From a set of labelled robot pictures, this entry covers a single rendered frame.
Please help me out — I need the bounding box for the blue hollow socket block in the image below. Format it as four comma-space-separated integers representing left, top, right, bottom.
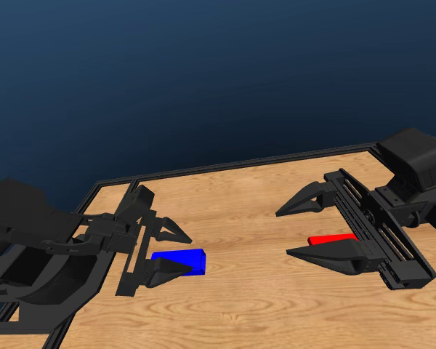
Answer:
151, 248, 207, 277

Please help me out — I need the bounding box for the thin red peg bar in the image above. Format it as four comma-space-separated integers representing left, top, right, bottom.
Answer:
307, 233, 359, 246

